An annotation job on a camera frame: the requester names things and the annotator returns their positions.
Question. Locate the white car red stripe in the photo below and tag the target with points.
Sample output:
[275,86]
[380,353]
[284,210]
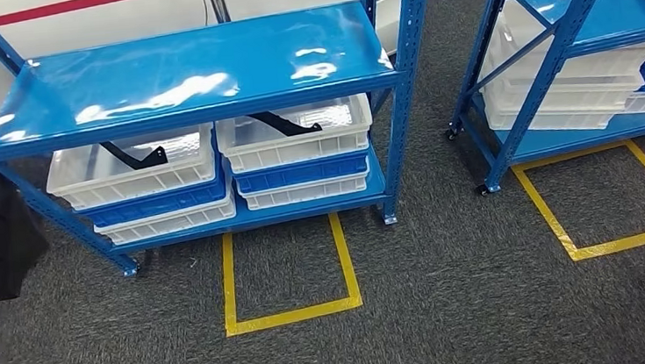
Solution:
[81,27]

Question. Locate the black curved bracket part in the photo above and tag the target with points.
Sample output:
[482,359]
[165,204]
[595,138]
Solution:
[148,160]
[294,128]

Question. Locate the black stanchion post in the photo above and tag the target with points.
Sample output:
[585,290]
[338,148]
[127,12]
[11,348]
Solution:
[217,3]

